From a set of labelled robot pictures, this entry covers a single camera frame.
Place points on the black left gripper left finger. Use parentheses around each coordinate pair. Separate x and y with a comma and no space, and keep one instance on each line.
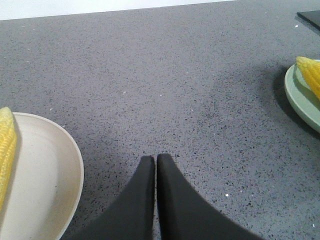
(130,216)

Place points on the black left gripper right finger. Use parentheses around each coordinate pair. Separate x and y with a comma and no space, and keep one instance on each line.
(184,214)

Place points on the yellow corn cob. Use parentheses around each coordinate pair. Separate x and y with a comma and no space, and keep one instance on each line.
(310,70)
(8,142)

